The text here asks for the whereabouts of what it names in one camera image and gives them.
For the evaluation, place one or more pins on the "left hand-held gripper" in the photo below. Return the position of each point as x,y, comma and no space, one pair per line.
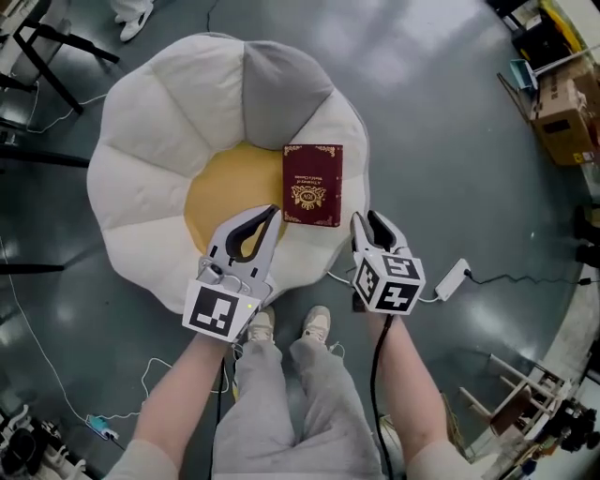
213,309

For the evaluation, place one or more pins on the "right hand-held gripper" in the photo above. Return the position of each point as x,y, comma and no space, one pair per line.
389,286

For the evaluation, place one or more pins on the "dark red book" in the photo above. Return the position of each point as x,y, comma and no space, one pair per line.
311,185

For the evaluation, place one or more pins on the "white flower-shaped cushion seat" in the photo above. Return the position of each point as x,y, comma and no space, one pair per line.
154,154

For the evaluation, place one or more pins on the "person's left forearm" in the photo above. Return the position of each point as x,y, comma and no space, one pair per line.
180,389

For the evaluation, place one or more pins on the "person's right forearm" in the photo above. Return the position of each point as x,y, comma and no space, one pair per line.
408,375

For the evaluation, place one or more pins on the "person's left beige shoe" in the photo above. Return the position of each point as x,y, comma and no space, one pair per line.
261,325

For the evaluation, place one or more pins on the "person's beige shoe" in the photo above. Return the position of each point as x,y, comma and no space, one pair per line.
316,323
261,325

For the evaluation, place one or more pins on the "white power adapter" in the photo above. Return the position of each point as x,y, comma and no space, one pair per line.
452,281

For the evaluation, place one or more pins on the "person's right beige shoe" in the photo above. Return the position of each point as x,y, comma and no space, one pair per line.
316,323

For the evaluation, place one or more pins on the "person's grey trousers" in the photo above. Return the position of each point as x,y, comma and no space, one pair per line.
286,412

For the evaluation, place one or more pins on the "brown cardboard box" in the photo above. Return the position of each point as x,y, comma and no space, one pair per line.
560,122

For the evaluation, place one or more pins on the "light blue dustpan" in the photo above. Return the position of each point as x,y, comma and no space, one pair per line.
524,74

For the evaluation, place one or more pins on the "wooden stool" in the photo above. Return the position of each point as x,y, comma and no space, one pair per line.
520,398

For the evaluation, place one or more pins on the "blue and white power strip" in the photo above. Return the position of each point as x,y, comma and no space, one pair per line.
100,426

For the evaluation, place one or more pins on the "black equipment pile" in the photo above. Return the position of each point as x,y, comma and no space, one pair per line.
33,450

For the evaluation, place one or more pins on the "black metal table frame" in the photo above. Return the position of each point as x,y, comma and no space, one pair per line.
51,61

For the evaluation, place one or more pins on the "black camera rig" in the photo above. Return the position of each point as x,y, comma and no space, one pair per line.
574,422

